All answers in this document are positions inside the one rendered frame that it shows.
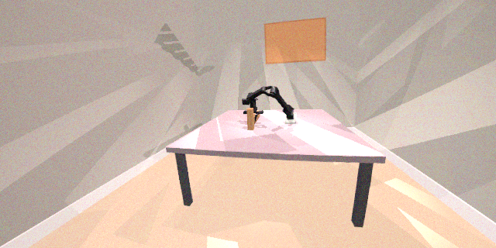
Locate tan wooden post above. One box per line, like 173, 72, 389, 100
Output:
246, 108, 254, 130

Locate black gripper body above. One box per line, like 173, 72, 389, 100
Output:
243, 105, 264, 115

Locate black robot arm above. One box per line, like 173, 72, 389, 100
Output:
242, 86, 295, 120

